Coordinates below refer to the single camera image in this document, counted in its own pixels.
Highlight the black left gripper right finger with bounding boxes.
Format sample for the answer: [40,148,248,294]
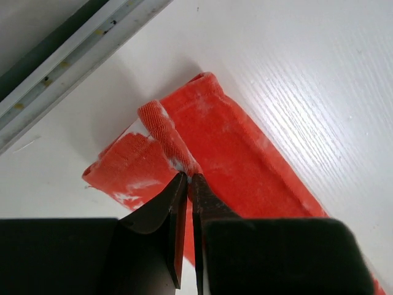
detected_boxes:
[191,174,375,294]

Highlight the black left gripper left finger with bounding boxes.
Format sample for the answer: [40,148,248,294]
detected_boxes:
[1,173,187,294]

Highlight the orange white tie-dye trousers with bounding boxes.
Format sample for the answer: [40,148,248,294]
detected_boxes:
[81,72,388,295]

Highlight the aluminium table edge rail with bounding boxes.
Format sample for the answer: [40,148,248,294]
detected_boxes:
[1,1,169,152]

